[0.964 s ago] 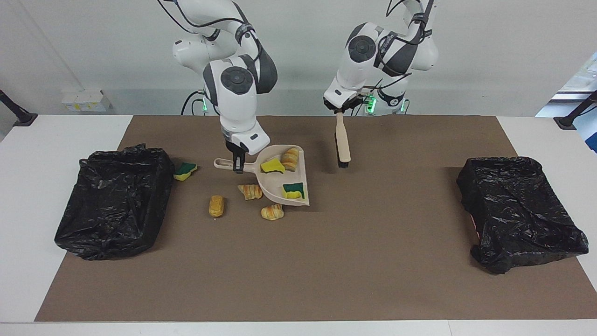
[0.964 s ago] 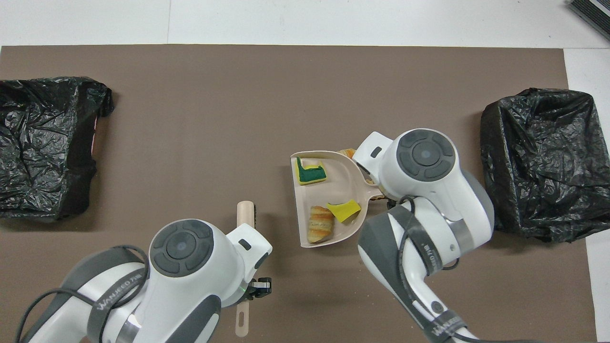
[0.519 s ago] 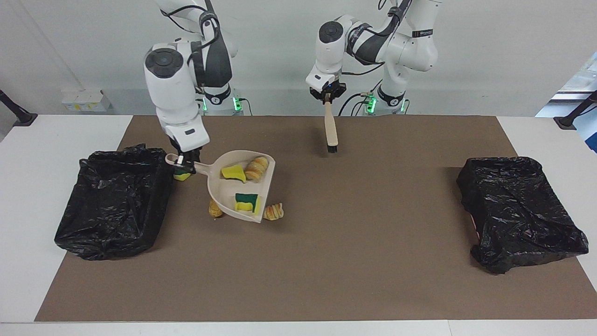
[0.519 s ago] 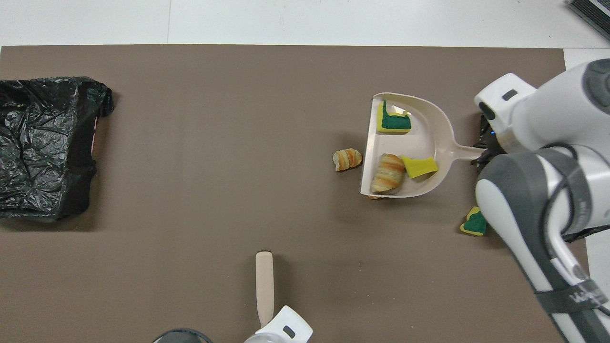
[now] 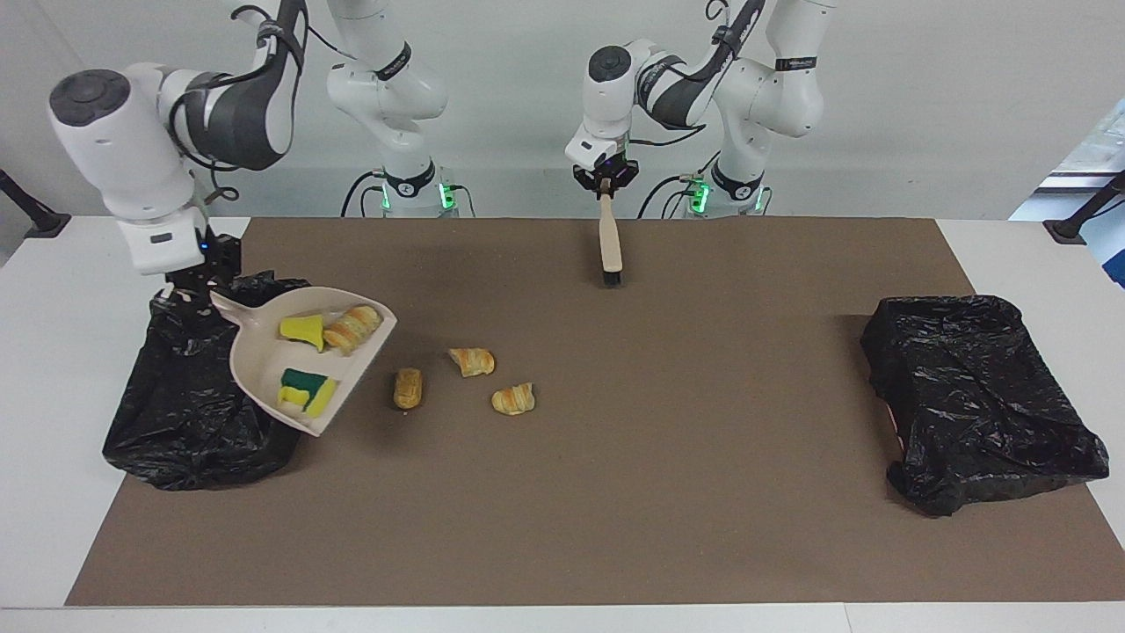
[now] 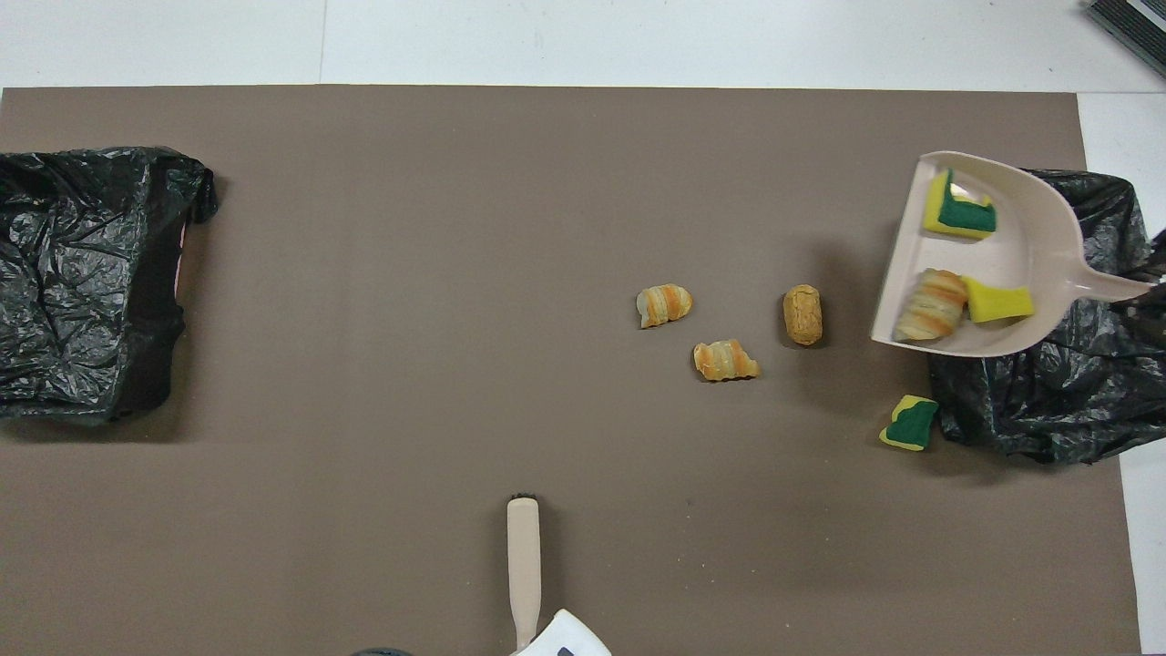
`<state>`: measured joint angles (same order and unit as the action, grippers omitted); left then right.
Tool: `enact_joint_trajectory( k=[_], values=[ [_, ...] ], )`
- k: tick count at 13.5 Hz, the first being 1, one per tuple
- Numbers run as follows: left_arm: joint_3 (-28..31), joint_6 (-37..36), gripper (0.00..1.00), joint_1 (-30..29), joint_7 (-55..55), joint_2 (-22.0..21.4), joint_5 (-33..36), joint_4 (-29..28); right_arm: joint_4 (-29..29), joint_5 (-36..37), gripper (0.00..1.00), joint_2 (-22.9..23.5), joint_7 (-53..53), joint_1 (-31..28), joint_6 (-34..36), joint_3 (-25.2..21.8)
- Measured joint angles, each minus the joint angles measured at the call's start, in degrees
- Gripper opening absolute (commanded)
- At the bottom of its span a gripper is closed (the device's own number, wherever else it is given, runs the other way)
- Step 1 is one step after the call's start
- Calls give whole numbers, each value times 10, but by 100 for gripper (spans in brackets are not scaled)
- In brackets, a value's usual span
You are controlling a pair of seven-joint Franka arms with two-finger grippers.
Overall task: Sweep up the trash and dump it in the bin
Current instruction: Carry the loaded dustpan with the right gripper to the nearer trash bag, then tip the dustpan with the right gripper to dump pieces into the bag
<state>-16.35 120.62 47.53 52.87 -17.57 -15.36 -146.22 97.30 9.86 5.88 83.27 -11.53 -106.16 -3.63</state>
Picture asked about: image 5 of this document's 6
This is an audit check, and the bright window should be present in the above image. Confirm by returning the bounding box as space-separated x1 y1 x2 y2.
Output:
1009 97 1125 221

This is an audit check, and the black clamp stand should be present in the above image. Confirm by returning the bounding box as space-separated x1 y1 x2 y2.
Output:
0 169 71 240
1043 171 1125 245

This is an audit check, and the bin with black bag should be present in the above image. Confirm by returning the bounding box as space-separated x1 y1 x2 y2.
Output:
103 271 330 491
860 295 1110 518

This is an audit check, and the toy croissant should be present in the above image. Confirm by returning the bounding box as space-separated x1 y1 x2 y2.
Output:
490 382 536 416
448 347 496 378

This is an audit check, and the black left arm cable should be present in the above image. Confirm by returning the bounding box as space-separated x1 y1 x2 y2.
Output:
628 0 766 150

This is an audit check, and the beige hand brush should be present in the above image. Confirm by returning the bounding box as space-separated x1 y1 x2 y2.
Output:
599 180 625 288

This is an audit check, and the small yellow sponge piece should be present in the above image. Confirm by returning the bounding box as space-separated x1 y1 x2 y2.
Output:
279 314 328 353

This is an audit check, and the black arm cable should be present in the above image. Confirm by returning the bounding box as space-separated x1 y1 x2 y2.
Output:
628 0 766 150
167 0 308 205

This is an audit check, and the brown table mat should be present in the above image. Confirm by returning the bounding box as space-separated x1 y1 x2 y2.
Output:
66 217 1125 608

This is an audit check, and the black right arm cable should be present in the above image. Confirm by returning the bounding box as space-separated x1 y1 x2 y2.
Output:
167 0 308 205

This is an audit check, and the pale toy bread piece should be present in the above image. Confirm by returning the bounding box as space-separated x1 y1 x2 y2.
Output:
323 305 383 355

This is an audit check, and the green and yellow sponge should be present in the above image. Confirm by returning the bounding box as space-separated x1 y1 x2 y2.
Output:
278 367 339 418

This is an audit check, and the beige plastic dustpan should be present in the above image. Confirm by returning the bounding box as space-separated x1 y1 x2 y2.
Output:
156 286 398 438

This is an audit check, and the black base cable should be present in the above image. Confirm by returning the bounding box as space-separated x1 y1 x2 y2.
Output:
637 136 723 219
341 170 388 218

